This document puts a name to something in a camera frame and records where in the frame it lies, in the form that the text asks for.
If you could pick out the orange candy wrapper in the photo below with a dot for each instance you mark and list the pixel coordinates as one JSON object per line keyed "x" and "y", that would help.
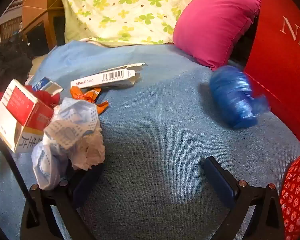
{"x": 77, "y": 93}

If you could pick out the pink pillow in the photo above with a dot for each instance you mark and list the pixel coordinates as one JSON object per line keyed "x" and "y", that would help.
{"x": 210, "y": 30}

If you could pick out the red mesh plastic basket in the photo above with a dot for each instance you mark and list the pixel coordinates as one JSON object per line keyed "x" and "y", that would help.
{"x": 297, "y": 200}

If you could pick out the long white medicine box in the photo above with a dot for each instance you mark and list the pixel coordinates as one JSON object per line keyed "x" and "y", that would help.
{"x": 102, "y": 78}

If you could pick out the white tissue paper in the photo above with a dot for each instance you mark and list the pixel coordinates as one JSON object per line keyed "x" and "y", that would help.
{"x": 72, "y": 120}

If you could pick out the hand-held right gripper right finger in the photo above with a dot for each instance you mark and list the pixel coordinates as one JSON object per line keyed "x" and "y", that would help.
{"x": 218, "y": 177}

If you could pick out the red paper gift bag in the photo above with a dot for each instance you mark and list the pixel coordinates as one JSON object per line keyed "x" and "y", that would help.
{"x": 277, "y": 67}

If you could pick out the blue plastic bag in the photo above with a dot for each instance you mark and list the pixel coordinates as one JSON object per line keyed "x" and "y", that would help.
{"x": 235, "y": 97}

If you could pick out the blue blanket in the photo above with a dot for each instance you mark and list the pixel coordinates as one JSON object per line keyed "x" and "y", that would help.
{"x": 152, "y": 130}

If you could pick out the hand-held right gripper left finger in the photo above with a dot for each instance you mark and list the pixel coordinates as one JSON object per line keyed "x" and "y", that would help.
{"x": 83, "y": 188}

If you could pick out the red wrapper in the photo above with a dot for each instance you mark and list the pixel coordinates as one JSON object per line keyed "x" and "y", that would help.
{"x": 46, "y": 100}

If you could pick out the brown wooden pillar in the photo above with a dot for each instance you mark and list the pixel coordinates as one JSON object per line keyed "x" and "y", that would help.
{"x": 35, "y": 5}

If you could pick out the red and white medicine box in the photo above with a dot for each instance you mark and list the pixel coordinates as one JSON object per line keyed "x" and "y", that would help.
{"x": 17, "y": 120}

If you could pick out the small blue white carton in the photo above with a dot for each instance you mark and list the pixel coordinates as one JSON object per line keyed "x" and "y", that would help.
{"x": 43, "y": 83}

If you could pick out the black cloth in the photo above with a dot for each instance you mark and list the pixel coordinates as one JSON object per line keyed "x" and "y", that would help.
{"x": 7, "y": 65}

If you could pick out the green clover print blanket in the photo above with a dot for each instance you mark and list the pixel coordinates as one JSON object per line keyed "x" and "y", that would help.
{"x": 120, "y": 10}

